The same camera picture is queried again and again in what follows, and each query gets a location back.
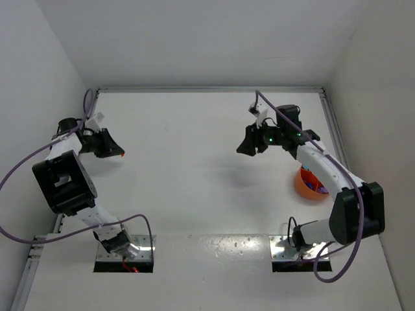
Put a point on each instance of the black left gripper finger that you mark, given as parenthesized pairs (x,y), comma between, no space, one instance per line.
(110,145)
(109,153)

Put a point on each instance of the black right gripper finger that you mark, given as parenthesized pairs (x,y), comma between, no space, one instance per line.
(250,137)
(247,148)

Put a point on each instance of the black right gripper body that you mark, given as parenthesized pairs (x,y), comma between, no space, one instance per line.
(258,138)

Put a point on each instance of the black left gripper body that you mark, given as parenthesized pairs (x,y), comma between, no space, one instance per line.
(104,142)

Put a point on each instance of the purple lego plate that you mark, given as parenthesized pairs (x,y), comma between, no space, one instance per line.
(322,190)

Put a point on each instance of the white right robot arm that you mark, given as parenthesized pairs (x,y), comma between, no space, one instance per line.
(356,202)

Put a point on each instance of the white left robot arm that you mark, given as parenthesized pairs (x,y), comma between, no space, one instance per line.
(68,188)

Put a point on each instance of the orange round divided container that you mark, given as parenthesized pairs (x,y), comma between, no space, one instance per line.
(304,176)

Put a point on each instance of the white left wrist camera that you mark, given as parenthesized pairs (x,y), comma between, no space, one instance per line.
(93,123)

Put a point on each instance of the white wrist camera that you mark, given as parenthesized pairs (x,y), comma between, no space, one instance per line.
(260,111)
(93,123)

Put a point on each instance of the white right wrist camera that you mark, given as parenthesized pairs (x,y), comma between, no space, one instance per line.
(260,111)

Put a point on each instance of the aluminium frame rail right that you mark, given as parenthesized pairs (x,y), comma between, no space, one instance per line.
(334,130)

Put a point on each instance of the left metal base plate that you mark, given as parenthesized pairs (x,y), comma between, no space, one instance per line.
(141,251)

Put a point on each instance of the metal base plate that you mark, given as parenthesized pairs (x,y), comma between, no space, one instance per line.
(281,250)
(141,251)

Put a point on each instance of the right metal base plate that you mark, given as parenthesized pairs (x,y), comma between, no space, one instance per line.
(281,250)

